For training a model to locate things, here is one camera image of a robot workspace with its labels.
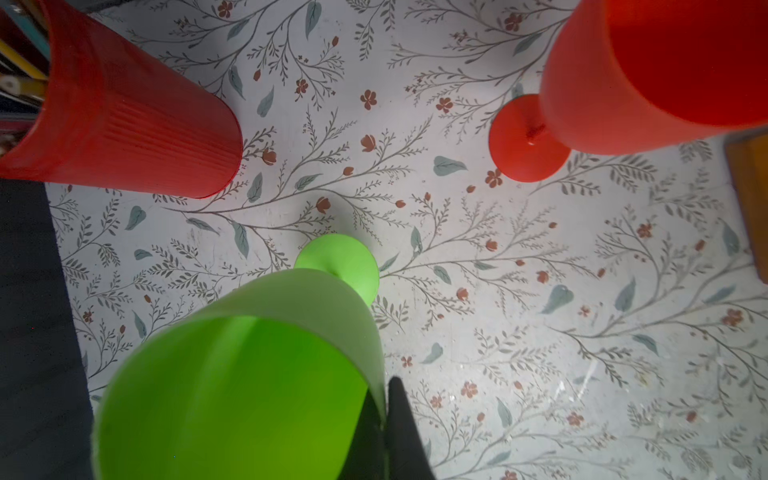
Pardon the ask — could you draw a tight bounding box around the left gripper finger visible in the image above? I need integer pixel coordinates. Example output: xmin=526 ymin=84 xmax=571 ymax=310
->
xmin=385 ymin=377 xmax=435 ymax=480

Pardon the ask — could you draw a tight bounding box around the green wine glass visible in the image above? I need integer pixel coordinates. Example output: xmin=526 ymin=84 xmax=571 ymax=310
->
xmin=92 ymin=234 xmax=389 ymax=479

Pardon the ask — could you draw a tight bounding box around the red wine glass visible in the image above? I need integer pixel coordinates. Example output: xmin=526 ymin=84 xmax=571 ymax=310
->
xmin=488 ymin=1 xmax=767 ymax=183

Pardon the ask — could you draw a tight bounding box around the gold rack with orange base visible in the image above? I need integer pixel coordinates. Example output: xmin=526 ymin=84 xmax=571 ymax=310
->
xmin=725 ymin=132 xmax=767 ymax=284

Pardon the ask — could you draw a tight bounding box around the floral table mat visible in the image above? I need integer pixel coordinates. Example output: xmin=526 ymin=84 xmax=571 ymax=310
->
xmin=47 ymin=1 xmax=767 ymax=479

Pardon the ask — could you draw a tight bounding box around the red pencil cup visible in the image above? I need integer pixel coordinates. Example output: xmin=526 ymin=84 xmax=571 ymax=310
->
xmin=1 ymin=1 xmax=243 ymax=198

